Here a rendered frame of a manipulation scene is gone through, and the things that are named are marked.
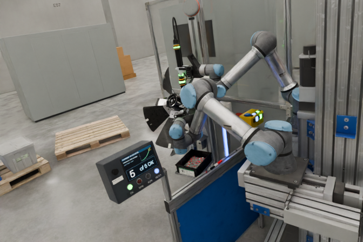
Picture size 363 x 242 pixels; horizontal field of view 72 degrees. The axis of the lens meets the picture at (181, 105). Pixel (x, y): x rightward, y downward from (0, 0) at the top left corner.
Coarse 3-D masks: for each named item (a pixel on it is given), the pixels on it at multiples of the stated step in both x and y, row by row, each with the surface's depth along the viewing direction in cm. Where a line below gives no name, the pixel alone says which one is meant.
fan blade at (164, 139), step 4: (168, 120) 187; (168, 124) 186; (164, 128) 185; (168, 128) 185; (160, 132) 185; (164, 132) 184; (168, 132) 184; (160, 136) 184; (164, 136) 183; (168, 136) 183; (156, 140) 184; (160, 140) 183; (164, 140) 182; (168, 140) 182; (172, 140) 181; (156, 144) 183; (160, 144) 182; (164, 144) 181; (168, 144) 181; (172, 144) 180; (168, 148) 180; (172, 148) 179
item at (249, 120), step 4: (248, 112) 182; (252, 112) 181; (260, 112) 180; (240, 116) 178; (244, 116) 177; (248, 116) 175; (252, 116) 175; (256, 116) 176; (244, 120) 177; (248, 120) 174; (252, 120) 174; (260, 120) 181; (252, 124) 175; (256, 124) 178
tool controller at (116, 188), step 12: (144, 144) 118; (120, 156) 111; (132, 156) 114; (144, 156) 117; (156, 156) 121; (108, 168) 107; (120, 168) 110; (144, 168) 116; (108, 180) 107; (120, 180) 109; (132, 180) 112; (144, 180) 116; (156, 180) 120; (108, 192) 113; (120, 192) 109; (132, 192) 112
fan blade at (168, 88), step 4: (168, 68) 207; (168, 72) 206; (168, 76) 205; (164, 80) 216; (168, 80) 205; (164, 84) 217; (168, 84) 205; (164, 88) 219; (168, 88) 208; (168, 92) 213
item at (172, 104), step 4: (172, 96) 191; (176, 96) 186; (168, 100) 192; (176, 100) 185; (180, 100) 187; (168, 104) 190; (172, 104) 187; (176, 104) 185; (180, 104) 187; (172, 108) 187; (176, 108) 188; (180, 108) 189
